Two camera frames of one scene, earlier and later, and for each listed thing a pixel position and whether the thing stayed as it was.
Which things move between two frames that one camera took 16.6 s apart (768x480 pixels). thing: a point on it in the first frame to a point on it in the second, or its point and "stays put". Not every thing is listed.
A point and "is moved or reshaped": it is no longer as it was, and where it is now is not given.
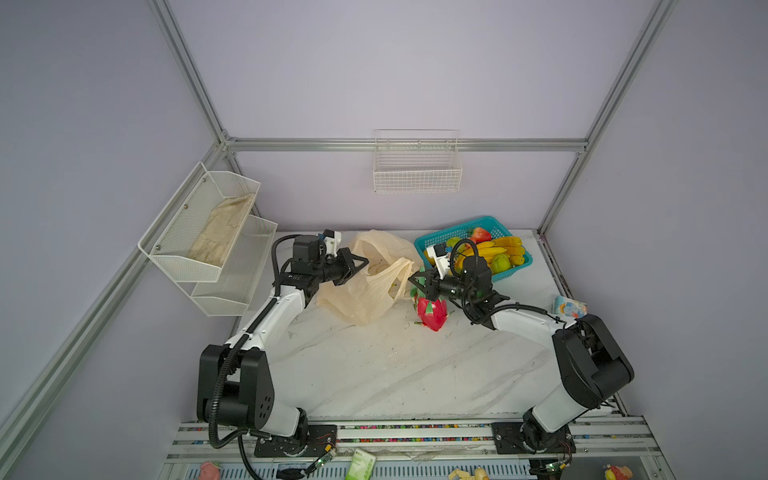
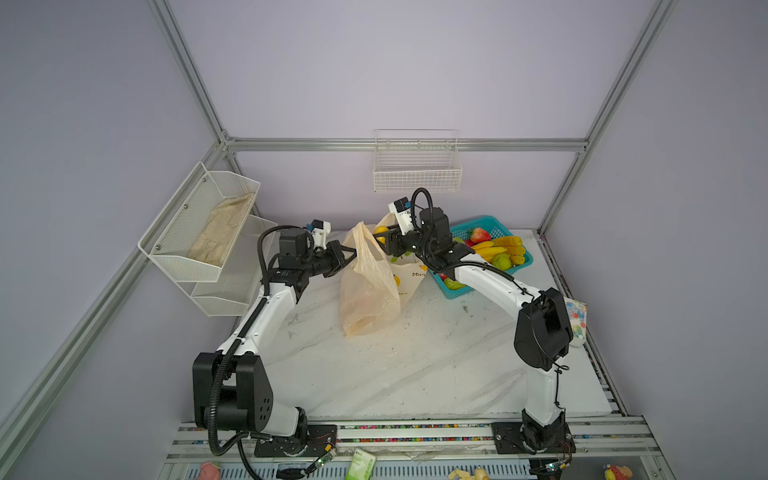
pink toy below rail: (208, 471) stays put
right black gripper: (432, 282) to (393, 240)
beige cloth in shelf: (218, 232) stays put
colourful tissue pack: (569, 307) stays put
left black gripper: (349, 269) to (338, 250)
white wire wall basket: (417, 160) stays put
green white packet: (361, 466) stays put
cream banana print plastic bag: (383, 280) is moved or reshaped
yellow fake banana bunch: (509, 245) stays put
